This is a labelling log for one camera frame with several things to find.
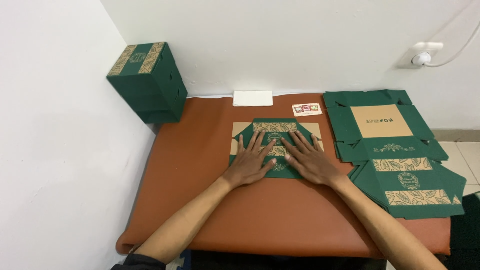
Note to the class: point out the person's left hand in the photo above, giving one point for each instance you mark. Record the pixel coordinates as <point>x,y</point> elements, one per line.
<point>247,168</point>

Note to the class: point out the person's right hand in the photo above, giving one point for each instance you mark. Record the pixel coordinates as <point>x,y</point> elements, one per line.
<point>312,165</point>

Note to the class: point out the green cardboard box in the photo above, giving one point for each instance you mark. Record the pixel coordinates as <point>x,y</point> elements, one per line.
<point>275,127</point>

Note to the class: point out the brown leather table mat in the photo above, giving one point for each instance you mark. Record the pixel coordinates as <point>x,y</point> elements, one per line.
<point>210,180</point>

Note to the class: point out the small printed card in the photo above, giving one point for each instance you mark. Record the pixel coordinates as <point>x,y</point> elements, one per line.
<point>306,109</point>

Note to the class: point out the stack of white paper sheets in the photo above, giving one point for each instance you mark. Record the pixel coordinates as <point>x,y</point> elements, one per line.
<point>252,98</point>

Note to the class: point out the stack of flat green blanks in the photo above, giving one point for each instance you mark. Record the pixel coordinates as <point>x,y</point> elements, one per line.
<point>393,150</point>

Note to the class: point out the stack of assembled green boxes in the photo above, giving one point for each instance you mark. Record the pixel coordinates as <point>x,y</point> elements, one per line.
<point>150,84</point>

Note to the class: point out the person's dark sleeve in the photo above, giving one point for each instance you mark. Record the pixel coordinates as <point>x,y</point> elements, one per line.
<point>138,262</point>

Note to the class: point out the white wall socket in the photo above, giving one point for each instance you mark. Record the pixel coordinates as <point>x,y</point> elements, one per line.
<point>420,54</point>

